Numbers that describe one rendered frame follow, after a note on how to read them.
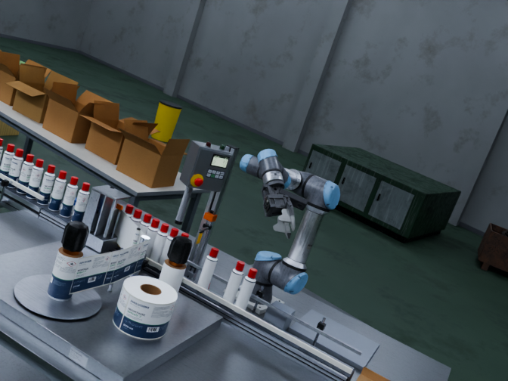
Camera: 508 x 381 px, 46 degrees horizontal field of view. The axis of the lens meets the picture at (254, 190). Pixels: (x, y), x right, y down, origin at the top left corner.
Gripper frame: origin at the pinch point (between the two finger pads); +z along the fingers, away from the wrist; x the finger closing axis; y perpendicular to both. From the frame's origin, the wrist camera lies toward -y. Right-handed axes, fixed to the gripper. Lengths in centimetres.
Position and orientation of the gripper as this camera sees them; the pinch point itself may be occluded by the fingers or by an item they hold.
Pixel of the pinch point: (292, 231)
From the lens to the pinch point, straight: 213.1
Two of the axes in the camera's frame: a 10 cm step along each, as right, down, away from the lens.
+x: 2.4, -5.6, -7.9
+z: 2.0, 8.3, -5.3
